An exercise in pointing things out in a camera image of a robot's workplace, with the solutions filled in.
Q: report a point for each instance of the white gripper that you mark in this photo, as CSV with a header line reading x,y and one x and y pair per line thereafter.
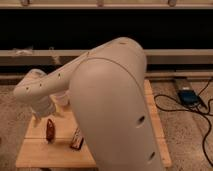
x,y
42,109

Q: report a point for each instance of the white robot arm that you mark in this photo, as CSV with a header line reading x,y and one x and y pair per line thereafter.
x,y
107,96

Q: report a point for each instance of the translucent plastic cup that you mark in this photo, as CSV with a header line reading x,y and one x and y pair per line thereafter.
x,y
62,99

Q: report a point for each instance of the brown chocolate bar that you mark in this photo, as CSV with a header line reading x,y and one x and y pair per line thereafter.
x,y
77,140

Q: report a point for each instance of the blue power adapter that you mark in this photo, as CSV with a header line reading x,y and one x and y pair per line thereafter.
x,y
188,97

